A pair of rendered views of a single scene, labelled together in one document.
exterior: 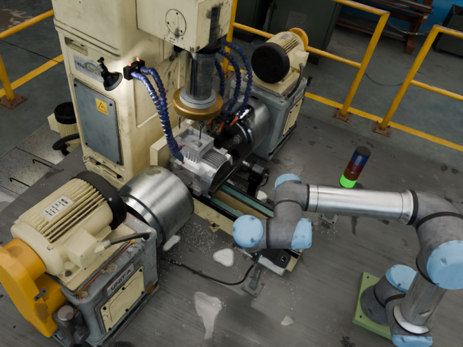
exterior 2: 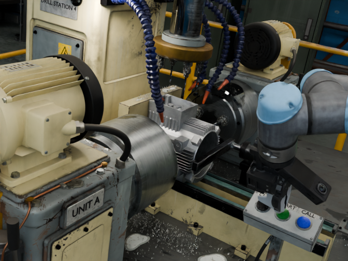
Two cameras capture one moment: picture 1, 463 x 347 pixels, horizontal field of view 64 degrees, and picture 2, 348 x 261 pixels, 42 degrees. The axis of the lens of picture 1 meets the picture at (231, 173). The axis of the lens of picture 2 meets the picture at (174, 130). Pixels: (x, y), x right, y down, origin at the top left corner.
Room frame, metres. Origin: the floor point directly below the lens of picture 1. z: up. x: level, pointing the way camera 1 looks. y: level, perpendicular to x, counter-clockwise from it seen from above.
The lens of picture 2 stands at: (-0.24, 0.05, 1.61)
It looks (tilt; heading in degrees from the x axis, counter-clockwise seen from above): 22 degrees down; 4
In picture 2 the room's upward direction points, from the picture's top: 9 degrees clockwise
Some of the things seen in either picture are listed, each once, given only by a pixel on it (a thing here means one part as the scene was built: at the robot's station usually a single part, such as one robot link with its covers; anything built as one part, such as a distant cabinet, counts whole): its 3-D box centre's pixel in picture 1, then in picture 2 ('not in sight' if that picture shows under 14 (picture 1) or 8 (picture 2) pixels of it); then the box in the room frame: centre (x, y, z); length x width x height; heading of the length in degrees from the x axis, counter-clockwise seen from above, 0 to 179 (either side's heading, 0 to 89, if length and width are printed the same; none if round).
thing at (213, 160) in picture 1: (200, 166); (178, 144); (1.09, 0.13, 1.02); 0.20 x 0.19 x 0.19; 65
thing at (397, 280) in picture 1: (399, 286); not in sight; (0.71, -0.65, 1.00); 0.13 x 0.12 x 0.14; 2
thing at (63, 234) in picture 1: (79, 260); (29, 175); (0.50, 0.37, 1.16); 0.33 x 0.26 x 0.42; 155
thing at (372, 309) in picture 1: (385, 299); not in sight; (0.72, -0.65, 0.88); 0.15 x 0.15 x 0.10
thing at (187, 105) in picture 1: (200, 74); (188, 8); (1.11, 0.17, 1.43); 0.18 x 0.18 x 0.48
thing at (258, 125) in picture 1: (242, 123); (226, 113); (1.39, -0.01, 1.04); 0.41 x 0.25 x 0.25; 155
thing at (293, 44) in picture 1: (282, 78); (269, 73); (1.66, -0.16, 1.16); 0.33 x 0.26 x 0.42; 155
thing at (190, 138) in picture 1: (193, 144); (172, 112); (1.11, 0.17, 1.11); 0.12 x 0.11 x 0.07; 65
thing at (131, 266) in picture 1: (90, 274); (32, 232); (0.55, 0.38, 0.99); 0.35 x 0.31 x 0.37; 155
